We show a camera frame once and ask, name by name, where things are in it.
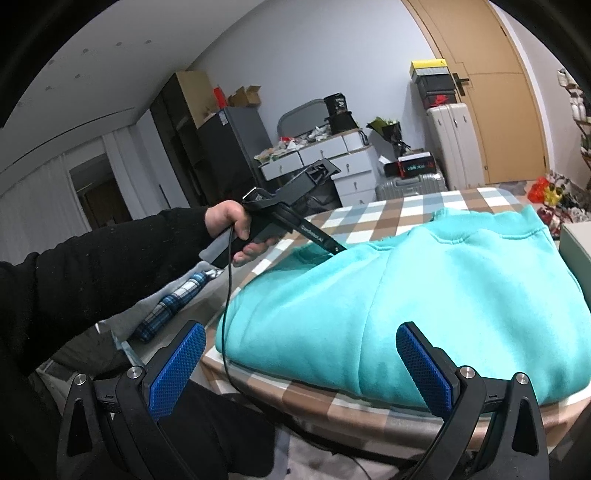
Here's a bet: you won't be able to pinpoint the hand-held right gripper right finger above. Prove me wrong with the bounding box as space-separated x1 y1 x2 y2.
396 322 550 480

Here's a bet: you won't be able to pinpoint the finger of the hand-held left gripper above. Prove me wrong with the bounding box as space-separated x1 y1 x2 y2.
277 158 343 206
284 208 348 254

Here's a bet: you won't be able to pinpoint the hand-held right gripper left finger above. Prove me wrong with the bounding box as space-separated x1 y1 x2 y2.
56 320 207 480

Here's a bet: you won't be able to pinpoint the teal zip jacket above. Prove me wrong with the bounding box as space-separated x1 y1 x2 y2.
215 205 589 411

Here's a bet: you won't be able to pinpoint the person's left forearm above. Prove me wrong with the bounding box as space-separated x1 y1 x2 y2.
0 207 220 374

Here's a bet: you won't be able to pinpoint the person's left hand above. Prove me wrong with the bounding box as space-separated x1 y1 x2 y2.
204 200 280 268

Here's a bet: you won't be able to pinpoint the dark duffel bag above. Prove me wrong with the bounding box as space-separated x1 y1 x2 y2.
295 182 342 215

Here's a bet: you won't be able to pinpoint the checkered blanket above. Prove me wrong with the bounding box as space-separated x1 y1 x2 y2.
198 185 591 450

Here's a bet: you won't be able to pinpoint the white dressing desk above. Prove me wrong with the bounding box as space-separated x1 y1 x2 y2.
259 128 370 183

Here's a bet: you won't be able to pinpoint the heap of desk clutter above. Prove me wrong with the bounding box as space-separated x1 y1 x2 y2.
253 124 342 162

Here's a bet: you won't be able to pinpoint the white drawer cabinet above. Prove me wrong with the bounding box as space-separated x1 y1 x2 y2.
330 152 379 208

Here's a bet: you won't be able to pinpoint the blue plaid cloth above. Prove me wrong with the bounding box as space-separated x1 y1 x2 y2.
131 270 222 343

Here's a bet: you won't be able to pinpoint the grey rounded vanity mirror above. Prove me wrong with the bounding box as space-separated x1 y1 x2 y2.
277 98 331 139

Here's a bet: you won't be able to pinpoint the black gift bag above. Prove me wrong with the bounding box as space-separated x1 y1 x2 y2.
327 112 360 137

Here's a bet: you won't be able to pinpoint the dark refrigerator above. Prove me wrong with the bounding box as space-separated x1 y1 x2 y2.
196 107 273 206

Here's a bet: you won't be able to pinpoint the person's black pants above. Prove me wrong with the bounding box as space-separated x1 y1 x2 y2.
152 381 280 480

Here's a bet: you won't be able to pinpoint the bouquet in black wrap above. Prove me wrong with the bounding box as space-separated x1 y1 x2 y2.
366 117 411 162

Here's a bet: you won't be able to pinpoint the silver ribbed suitcase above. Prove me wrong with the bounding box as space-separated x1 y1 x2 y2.
374 173 448 201

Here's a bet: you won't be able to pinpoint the small open cardboard box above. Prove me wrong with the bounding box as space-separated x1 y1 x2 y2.
228 85 262 108

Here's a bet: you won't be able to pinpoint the black box with red print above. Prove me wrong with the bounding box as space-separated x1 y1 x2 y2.
397 154 437 181

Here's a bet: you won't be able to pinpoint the dark wardrobe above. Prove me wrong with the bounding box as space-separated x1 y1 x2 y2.
148 71 218 208

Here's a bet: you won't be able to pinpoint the large flat cardboard box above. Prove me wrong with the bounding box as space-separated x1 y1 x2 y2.
177 70 218 130

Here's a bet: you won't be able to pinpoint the white hard suitcase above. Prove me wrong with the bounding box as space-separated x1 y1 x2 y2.
426 102 485 191

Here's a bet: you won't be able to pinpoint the red and black shoe box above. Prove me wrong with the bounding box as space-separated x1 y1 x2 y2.
422 90 458 110

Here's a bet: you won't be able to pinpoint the pale grey side table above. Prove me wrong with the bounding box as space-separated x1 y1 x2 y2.
558 222 591 305

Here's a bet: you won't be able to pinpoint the wooden door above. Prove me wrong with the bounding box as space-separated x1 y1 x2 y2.
402 0 548 185

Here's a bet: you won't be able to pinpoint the red plastic bag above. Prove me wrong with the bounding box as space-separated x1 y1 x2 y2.
527 178 555 201

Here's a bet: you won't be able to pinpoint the white curtain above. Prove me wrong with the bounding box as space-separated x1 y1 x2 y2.
0 152 93 264

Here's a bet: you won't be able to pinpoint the pile of loose shoes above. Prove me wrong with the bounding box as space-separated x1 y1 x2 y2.
536 171 591 227

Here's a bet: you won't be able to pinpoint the wooden shoe rack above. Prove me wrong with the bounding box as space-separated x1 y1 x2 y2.
556 69 591 171

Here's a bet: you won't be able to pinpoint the black cable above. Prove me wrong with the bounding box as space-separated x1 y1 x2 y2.
215 226 384 480

